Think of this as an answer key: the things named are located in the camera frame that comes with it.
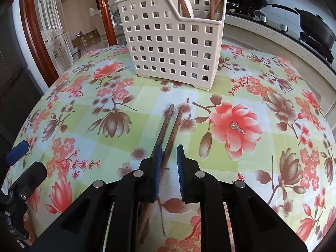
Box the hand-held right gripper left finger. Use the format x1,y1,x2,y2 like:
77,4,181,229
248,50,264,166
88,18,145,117
30,145,162,252

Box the white hallway cabinets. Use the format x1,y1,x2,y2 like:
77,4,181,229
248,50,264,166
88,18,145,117
33,0,74,62

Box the white perforated utensil basket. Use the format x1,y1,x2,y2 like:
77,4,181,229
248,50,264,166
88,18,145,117
115,0,227,92

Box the white plastic spoon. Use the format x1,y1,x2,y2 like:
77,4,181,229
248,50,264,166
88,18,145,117
181,0,196,17

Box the black lidded pot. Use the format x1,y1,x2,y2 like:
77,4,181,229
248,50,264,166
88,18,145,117
294,7,336,50

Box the floral tablecloth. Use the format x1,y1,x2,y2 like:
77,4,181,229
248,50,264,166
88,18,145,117
4,43,336,252

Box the cardboard boxes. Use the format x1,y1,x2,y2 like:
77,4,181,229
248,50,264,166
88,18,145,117
71,30,102,48

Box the black glass gas stove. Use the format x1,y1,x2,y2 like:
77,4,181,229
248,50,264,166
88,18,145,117
226,1,336,65

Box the white chair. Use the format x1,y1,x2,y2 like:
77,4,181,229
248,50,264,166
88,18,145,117
89,7,115,45

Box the glass sliding door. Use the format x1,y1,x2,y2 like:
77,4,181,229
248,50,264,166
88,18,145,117
95,0,119,46

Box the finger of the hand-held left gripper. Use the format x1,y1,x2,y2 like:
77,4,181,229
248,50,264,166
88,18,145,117
8,161,48,204
0,140,30,167

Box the red wooden door frame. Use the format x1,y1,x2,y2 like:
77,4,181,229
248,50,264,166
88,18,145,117
20,0,61,80

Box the white kitchen counter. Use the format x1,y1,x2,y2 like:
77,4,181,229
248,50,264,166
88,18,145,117
223,14,336,111

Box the black frying pan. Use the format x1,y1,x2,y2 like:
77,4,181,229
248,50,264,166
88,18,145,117
217,0,300,15

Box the dark refrigerator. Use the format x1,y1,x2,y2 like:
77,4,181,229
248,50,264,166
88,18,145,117
0,3,45,147

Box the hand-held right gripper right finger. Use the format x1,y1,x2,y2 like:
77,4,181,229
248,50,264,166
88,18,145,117
176,144,307,252

